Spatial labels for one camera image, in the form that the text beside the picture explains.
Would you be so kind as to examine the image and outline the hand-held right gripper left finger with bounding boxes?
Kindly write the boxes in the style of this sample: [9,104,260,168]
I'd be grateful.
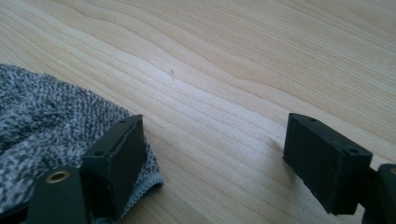
[81,114,148,220]

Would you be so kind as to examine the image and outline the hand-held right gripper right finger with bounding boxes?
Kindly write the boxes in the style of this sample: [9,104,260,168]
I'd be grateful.
[282,112,374,217]

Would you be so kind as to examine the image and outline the grey knitted sock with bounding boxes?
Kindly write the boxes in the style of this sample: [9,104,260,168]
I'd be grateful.
[0,63,164,224]

